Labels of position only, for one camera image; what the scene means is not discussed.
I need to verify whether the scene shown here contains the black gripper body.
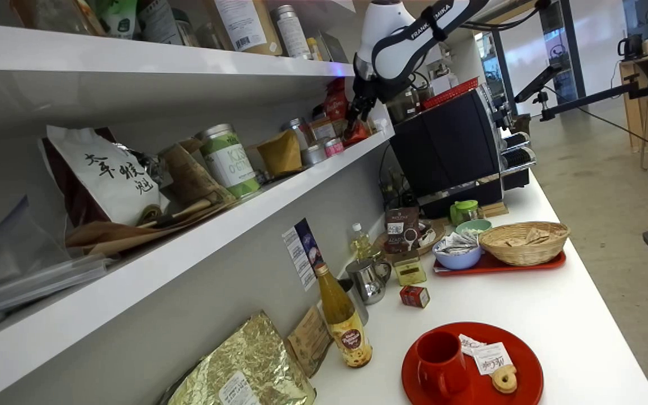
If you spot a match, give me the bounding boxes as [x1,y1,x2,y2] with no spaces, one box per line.
[349,77,400,120]

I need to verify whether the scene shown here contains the orange foil packet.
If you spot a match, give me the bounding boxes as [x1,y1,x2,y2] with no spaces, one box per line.
[325,78,372,147]

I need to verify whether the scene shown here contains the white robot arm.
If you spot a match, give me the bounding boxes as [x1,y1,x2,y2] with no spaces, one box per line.
[349,0,487,120]

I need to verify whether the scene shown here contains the white bottle on top shelf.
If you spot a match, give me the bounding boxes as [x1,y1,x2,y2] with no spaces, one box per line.
[272,5,312,58]

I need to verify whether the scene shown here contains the yellow pouch on shelf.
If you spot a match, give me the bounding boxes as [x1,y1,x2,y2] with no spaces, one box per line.
[259,130,304,178]

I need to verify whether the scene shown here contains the brown paper packet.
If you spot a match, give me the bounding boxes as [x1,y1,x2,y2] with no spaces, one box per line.
[288,305,332,375]

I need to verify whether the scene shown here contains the white upper shelf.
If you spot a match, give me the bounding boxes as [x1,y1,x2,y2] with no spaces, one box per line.
[0,27,353,132]

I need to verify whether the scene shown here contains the white shelf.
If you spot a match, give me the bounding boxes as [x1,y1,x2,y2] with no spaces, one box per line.
[0,121,396,405]
[0,27,353,132]

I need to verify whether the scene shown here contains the white lower shelf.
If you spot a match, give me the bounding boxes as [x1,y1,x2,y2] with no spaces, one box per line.
[0,121,396,405]

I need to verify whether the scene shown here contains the black coffee machine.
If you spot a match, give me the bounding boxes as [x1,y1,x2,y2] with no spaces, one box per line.
[393,90,533,217]

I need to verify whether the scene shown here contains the green cup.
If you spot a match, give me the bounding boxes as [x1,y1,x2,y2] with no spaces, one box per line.
[451,201,479,224]

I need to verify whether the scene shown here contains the green lidded jar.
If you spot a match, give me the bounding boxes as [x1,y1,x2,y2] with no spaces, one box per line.
[202,123,259,201]

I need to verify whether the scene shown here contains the blue white leaflet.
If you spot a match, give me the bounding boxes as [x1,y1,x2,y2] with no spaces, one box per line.
[282,217,325,287]

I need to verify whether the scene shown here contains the light blue bowl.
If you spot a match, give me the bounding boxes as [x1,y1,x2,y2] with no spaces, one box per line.
[433,232,483,269]

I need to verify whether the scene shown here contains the small yellow box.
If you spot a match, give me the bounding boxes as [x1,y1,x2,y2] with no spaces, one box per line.
[394,257,427,286]

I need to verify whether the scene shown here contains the silver metal pitcher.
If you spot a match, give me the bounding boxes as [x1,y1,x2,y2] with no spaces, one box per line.
[348,259,393,305]

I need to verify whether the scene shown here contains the brown paper roll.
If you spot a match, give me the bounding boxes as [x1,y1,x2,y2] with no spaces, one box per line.
[161,144,235,207]

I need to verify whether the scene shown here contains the rectangular red tray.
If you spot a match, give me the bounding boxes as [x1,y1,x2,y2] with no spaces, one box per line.
[433,251,568,277]

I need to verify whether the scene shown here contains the small red tin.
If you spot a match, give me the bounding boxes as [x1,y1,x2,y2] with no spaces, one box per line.
[400,286,431,307]

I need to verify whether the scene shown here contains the woven wicker basket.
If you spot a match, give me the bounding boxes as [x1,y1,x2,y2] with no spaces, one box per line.
[479,220,570,265]

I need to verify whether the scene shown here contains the yellow glass bottle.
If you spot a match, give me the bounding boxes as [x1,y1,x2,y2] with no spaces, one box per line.
[315,265,375,368]

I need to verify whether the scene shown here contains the white bag with calligraphy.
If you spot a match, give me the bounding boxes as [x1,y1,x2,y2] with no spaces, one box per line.
[42,126,170,224]

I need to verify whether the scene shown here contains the red mug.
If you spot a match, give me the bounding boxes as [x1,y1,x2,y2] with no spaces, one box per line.
[414,331,469,401]

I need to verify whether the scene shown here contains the white paper packets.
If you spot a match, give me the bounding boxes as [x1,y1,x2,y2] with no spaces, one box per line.
[460,334,512,375]

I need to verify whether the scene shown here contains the gold foil bag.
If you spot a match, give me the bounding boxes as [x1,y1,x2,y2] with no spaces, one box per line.
[162,313,315,405]

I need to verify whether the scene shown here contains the round red tray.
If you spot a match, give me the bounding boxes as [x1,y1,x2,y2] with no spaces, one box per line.
[400,321,544,405]

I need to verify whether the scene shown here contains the ring shaped cookie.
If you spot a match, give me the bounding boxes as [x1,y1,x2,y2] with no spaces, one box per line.
[492,366,519,394]

